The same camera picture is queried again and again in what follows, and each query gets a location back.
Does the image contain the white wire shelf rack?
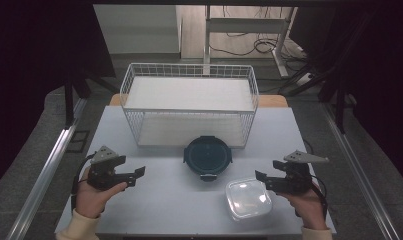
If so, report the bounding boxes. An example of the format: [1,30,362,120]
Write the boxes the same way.
[119,62,260,150]

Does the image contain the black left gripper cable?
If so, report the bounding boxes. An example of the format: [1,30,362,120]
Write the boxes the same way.
[70,152,97,213]

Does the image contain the black metal stand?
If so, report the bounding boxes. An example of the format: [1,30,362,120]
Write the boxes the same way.
[317,13,377,135]
[62,63,121,130]

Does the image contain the translucent square plastic container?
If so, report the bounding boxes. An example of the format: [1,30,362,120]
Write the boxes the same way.
[224,176,274,222]

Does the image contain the black floor cables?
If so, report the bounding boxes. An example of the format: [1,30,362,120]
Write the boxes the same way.
[208,5,307,58]

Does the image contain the person's right hand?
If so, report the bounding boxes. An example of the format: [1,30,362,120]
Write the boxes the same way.
[277,189,329,231]

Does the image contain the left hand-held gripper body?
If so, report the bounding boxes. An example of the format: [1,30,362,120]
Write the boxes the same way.
[87,145,127,192]

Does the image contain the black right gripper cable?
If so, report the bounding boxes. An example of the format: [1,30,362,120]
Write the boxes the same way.
[308,172,330,220]

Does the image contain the person's left hand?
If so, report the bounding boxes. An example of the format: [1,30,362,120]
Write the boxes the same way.
[74,167,129,219]

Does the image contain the aluminium rail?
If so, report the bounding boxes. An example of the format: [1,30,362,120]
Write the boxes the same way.
[321,101,403,240]
[4,97,89,240]

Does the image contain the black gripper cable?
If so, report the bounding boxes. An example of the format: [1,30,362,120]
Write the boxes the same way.
[70,152,97,213]
[308,172,330,220]

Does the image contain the white metal desk frame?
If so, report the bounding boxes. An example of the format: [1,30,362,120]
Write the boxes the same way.
[203,4,299,80]

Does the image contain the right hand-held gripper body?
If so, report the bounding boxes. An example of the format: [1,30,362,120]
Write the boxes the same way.
[271,150,330,195]

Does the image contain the white cabinet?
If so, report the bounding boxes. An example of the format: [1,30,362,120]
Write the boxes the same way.
[93,4,184,56]

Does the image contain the dark round lidded container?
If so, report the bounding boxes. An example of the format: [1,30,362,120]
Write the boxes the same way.
[183,135,234,183]

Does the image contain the white power strip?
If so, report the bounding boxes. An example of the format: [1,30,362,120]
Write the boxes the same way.
[296,72,316,87]

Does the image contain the wooden table board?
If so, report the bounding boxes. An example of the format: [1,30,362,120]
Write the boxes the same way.
[108,93,289,109]

